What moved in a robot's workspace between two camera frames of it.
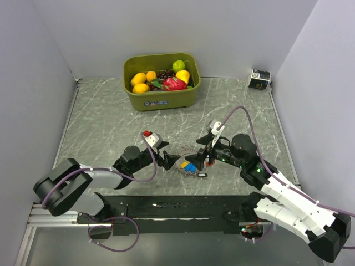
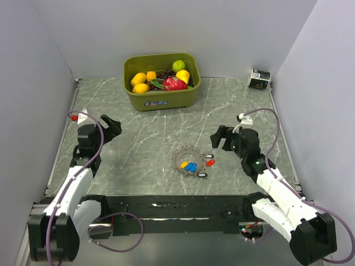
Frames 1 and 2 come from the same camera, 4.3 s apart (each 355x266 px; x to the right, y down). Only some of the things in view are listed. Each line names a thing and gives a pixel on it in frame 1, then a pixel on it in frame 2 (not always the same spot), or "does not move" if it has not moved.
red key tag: x=208 y=164 does not move
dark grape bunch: x=162 y=75 does not move
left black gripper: x=168 y=159 to x=113 y=130
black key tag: x=202 y=174 does not move
